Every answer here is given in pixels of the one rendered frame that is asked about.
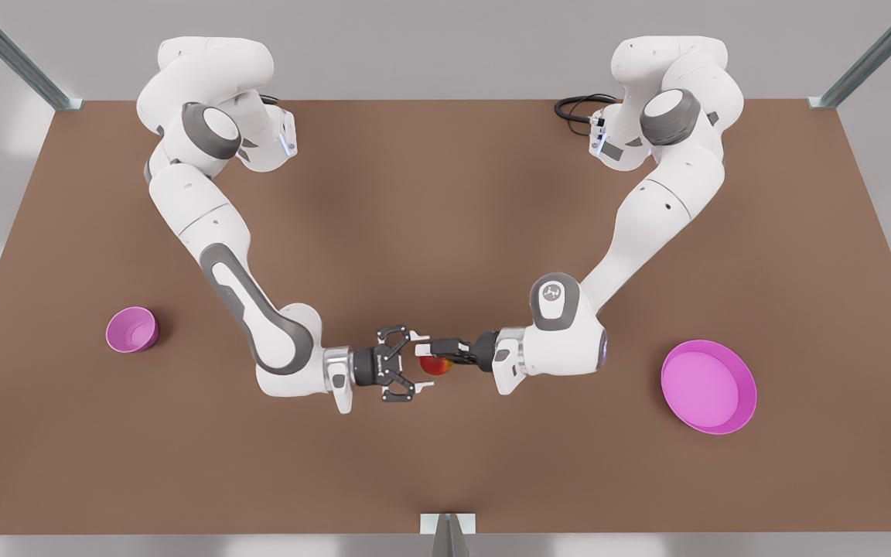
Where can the red apple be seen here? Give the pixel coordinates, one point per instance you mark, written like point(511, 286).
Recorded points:
point(435, 365)

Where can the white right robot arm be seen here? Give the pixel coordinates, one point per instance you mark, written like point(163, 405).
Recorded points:
point(206, 201)

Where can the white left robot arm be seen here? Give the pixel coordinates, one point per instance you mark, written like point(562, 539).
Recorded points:
point(670, 193)

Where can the purple plate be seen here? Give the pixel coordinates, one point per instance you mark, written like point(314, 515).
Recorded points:
point(707, 385)

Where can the small purple bowl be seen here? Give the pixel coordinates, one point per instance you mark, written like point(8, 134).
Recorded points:
point(131, 330)

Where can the silver frame post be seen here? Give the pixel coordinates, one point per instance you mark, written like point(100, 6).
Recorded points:
point(875, 54)
point(12, 54)
point(448, 534)

